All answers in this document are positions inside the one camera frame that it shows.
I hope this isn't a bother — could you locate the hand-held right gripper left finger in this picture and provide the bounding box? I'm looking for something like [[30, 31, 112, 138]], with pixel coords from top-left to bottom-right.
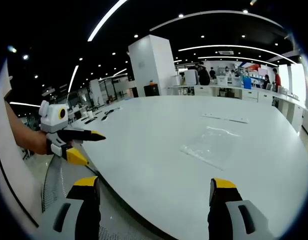
[[40, 176, 102, 240]]

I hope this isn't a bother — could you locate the white appliance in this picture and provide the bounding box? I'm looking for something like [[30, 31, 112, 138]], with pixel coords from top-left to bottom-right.
[[184, 69, 200, 87]]

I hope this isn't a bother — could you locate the blue box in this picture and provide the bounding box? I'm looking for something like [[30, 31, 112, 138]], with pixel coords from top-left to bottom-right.
[[242, 75, 252, 90]]

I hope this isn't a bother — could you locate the black cabinet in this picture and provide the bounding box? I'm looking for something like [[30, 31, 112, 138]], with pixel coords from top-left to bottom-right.
[[143, 83, 160, 98]]

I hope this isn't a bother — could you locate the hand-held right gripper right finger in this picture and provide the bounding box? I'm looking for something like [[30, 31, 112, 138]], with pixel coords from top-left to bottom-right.
[[207, 177, 276, 240]]

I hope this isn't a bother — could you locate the short ceiling light strip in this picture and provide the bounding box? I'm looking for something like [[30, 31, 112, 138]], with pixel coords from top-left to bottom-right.
[[67, 64, 80, 94]]

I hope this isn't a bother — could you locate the long ceiling light strip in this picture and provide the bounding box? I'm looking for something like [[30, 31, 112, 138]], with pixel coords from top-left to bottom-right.
[[87, 0, 130, 43]]

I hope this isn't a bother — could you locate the white shelving with items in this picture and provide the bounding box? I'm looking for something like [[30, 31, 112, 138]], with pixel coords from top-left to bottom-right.
[[167, 83, 307, 134]]

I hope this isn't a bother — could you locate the curved ceiling light strip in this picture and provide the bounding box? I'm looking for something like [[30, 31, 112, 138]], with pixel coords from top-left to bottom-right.
[[178, 44, 298, 66]]

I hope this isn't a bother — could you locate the person's white shirt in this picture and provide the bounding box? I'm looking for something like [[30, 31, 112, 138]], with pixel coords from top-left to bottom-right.
[[0, 59, 46, 229]]

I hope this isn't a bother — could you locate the white square pillar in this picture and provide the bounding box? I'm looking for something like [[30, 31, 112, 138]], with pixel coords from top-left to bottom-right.
[[128, 34, 175, 97]]

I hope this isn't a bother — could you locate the grey mesh chair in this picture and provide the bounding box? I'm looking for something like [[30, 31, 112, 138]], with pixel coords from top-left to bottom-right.
[[42, 154, 174, 240]]

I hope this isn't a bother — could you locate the white table cable cover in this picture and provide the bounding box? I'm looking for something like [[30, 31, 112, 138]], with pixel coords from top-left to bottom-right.
[[201, 113, 250, 125]]

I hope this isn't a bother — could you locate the clear food packaging bag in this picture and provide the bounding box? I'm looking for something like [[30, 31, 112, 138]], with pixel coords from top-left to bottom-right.
[[180, 143, 225, 172], [200, 125, 242, 149]]

